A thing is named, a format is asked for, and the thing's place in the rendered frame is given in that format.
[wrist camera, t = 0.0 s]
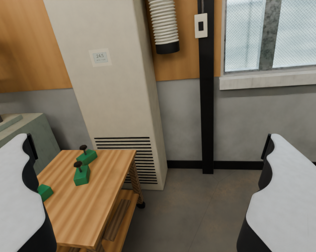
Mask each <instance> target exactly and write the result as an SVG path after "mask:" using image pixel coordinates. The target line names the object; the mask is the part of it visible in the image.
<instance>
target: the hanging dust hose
mask: <svg viewBox="0 0 316 252"><path fill-rule="evenodd" d="M148 1H149V2H150V3H149V5H150V7H149V8H150V9H151V10H150V11H151V13H150V14H151V15H152V16H151V18H152V21H153V22H152V24H153V26H152V27H154V29H153V30H154V32H153V33H155V34H154V36H155V39H156V40H155V42H156V44H155V45H156V53H157V54H161V55H162V54H171V53H175V52H178V51H179V50H180V46H179V39H177V38H178V36H177V35H178V33H177V31H178V30H176V29H177V27H176V26H177V24H176V22H177V21H175V20H176V18H175V16H176V15H175V13H176V12H175V11H174V10H175V8H174V7H175V5H173V4H174V3H175V2H174V1H173V0H148Z"/></svg>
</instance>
